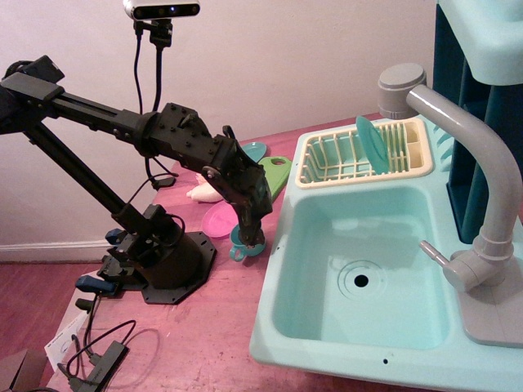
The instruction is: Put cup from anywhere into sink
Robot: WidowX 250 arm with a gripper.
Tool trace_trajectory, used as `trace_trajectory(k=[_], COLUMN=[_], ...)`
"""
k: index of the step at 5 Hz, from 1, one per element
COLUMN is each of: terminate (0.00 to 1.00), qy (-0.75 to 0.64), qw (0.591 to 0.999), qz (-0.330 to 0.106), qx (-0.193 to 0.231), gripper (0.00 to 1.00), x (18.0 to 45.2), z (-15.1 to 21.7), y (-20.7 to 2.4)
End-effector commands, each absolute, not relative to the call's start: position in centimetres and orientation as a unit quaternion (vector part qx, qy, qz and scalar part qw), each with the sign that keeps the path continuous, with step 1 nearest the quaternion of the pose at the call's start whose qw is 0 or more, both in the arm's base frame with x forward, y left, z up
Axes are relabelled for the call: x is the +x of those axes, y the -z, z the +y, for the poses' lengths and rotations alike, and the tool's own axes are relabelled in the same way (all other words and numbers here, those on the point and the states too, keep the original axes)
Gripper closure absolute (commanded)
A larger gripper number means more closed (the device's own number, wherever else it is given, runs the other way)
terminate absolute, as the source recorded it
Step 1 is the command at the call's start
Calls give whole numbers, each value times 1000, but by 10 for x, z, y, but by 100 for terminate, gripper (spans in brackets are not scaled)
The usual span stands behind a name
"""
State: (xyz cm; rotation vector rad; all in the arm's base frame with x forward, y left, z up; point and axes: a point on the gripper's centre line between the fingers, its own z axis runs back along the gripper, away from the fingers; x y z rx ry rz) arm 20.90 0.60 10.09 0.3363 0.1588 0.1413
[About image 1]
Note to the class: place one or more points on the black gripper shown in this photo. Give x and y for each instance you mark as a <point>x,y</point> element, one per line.
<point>242,183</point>

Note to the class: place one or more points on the teal toy cup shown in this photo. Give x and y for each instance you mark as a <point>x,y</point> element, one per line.
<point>239,251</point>

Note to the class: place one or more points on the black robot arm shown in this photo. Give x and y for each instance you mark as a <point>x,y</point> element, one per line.
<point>31,92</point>

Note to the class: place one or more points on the light teal toy sink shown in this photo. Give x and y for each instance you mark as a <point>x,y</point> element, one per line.
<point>348,291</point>

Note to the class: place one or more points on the pink toy plate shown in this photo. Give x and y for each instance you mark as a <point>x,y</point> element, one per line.
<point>219,220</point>

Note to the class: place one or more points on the cream toy food item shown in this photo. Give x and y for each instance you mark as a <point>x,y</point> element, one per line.
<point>203,192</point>

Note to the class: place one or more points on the green toy cutting board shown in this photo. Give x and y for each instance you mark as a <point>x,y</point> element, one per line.
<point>277,171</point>

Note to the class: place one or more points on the teal plate on table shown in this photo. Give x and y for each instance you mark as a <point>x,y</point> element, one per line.
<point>255,150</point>

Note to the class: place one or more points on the cream dish rack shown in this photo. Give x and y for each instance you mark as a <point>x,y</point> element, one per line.
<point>337,156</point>

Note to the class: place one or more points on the teal plate in rack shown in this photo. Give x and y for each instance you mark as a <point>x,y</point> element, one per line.
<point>372,143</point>

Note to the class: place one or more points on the black usb hub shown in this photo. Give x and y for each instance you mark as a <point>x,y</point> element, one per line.
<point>106,367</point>

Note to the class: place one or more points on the white paper sheet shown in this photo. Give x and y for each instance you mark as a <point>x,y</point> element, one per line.
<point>71,323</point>

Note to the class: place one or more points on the gray toy faucet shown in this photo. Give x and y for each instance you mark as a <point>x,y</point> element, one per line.
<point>488,279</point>

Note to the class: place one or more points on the dark teal toy cabinet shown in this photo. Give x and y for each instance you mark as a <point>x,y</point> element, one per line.
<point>478,67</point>

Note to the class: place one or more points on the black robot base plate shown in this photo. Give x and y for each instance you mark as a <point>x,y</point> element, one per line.
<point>180,271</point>

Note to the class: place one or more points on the blue handled clamp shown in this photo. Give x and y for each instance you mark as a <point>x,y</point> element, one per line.
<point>87,283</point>

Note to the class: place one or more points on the silver depth camera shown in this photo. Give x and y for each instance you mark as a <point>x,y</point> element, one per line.
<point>157,10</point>

